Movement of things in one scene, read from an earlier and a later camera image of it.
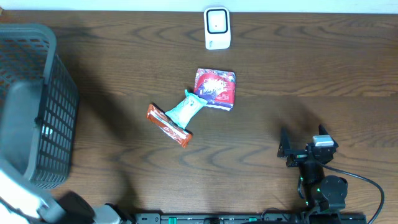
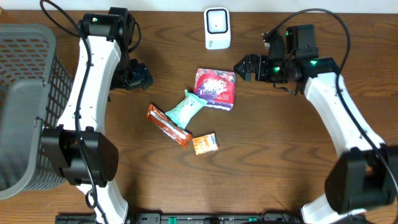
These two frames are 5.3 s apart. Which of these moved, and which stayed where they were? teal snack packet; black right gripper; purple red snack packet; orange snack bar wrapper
Moved: black right gripper
Stayed: teal snack packet; orange snack bar wrapper; purple red snack packet
